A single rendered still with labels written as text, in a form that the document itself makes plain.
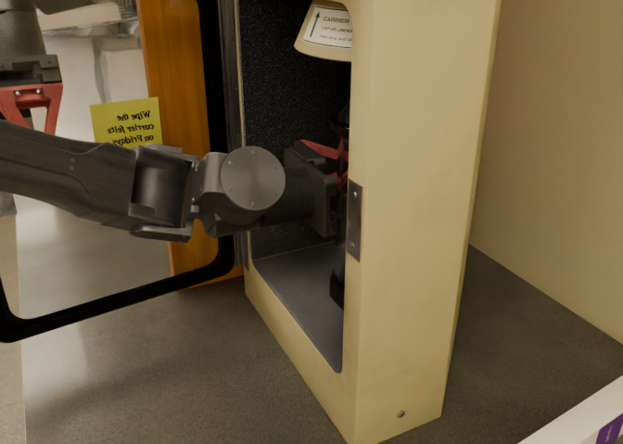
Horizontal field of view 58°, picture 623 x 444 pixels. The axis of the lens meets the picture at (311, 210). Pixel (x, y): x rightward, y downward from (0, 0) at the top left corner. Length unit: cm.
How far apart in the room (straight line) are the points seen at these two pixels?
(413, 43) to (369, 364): 29
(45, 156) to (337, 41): 26
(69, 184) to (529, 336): 59
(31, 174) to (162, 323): 38
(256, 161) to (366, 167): 10
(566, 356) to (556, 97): 35
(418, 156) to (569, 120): 42
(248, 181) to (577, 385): 47
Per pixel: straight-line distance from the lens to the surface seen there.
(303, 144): 63
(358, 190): 46
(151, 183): 54
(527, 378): 75
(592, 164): 85
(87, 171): 51
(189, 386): 71
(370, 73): 42
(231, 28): 70
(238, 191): 47
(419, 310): 55
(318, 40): 53
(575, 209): 88
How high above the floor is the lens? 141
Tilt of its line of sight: 26 degrees down
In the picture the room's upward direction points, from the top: straight up
